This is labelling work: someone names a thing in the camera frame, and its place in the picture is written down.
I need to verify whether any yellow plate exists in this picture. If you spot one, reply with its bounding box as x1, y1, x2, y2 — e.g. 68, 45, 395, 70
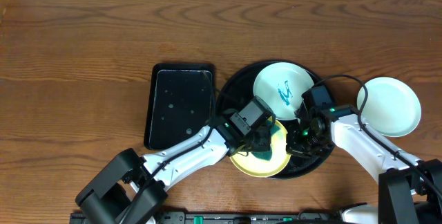
230, 120, 291, 178

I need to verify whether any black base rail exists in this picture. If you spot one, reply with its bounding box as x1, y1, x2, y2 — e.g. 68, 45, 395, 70
147, 212, 344, 224

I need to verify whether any black rectangular tray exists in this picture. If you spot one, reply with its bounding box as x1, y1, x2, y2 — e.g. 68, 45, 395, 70
144, 63, 215, 150

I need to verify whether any green yellow sponge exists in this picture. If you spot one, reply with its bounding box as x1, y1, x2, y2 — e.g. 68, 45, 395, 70
249, 120, 274, 161

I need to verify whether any right black cable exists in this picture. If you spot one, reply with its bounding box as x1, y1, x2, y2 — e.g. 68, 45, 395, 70
300, 73, 442, 197

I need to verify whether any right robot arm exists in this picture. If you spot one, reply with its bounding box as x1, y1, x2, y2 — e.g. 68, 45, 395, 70
287, 106, 441, 223

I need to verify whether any white plate with M stain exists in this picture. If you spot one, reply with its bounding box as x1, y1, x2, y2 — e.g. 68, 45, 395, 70
253, 62, 314, 121

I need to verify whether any white plate with blue splat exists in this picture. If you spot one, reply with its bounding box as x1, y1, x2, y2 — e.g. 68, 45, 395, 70
356, 77, 421, 137

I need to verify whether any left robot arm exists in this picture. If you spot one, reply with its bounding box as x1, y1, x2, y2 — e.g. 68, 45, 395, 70
75, 113, 274, 223

